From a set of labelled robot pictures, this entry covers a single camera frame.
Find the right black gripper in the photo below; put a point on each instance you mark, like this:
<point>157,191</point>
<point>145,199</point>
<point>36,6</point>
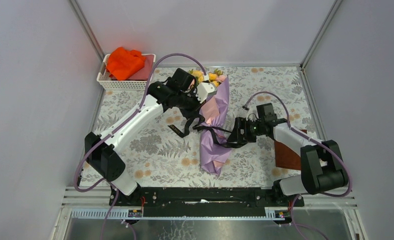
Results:
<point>245,138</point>

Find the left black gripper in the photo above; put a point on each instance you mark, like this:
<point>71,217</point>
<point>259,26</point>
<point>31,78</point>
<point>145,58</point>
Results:
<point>194,112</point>

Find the yellow fake flower bunch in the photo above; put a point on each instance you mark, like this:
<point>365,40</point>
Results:
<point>209,76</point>

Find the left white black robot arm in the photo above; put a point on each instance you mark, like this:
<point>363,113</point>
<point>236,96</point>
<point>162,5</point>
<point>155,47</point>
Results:
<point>182,91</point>

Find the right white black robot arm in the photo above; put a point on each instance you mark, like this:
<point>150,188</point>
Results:
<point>319,163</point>

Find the brown leather pad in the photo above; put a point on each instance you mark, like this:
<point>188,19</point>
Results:
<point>287,157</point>

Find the dark red folded paper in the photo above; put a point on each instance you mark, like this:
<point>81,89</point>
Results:
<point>143,73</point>

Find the orange cloth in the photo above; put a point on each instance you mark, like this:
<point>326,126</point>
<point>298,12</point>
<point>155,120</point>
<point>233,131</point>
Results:
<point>122,63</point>

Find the white plastic basket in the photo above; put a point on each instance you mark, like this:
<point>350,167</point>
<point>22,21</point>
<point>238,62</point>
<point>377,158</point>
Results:
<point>112,84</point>

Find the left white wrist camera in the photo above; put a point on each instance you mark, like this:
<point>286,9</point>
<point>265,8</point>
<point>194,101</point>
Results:
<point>204,90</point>

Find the black mounting base rail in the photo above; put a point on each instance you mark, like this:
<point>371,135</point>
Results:
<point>177,202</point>

